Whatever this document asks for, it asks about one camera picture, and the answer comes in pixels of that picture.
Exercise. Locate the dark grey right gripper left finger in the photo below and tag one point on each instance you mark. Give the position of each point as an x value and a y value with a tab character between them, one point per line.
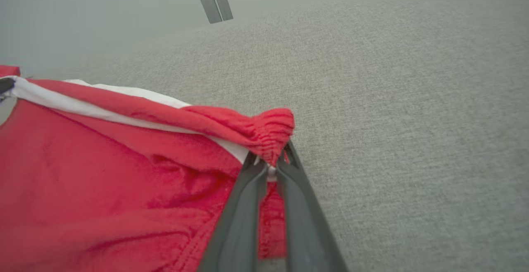
241	222

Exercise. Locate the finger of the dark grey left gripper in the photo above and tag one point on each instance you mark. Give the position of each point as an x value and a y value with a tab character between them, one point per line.
5	86

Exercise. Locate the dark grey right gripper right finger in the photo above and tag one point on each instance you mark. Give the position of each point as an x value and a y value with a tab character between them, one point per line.
301	222

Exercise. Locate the red and white jersey garment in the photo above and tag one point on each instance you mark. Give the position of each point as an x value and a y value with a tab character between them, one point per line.
103	189

